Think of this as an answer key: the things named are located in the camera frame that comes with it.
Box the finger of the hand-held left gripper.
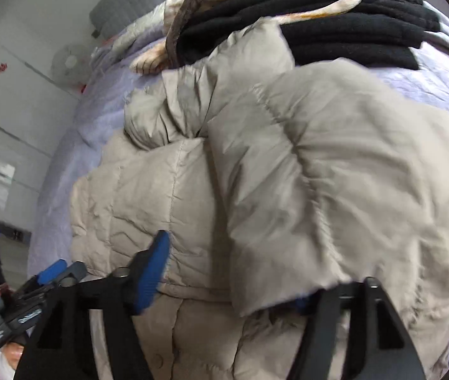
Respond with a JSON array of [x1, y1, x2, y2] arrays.
[[14, 259, 67, 298]]

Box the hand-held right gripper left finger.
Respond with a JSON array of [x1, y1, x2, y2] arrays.
[[12, 230, 170, 380]]

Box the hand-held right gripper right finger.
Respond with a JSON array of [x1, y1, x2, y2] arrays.
[[288, 277, 427, 380]]

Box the beige puffer jacket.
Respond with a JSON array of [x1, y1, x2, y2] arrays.
[[69, 18, 449, 380]]

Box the folded black clothes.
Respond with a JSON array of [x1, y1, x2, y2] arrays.
[[175, 0, 441, 71]]

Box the lavender plush bedspread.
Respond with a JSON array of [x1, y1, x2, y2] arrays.
[[26, 0, 449, 380]]

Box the white standing fan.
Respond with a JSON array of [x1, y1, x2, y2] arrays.
[[51, 43, 90, 88]]

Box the brown fabric strap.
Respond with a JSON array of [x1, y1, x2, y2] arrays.
[[165, 0, 229, 68]]

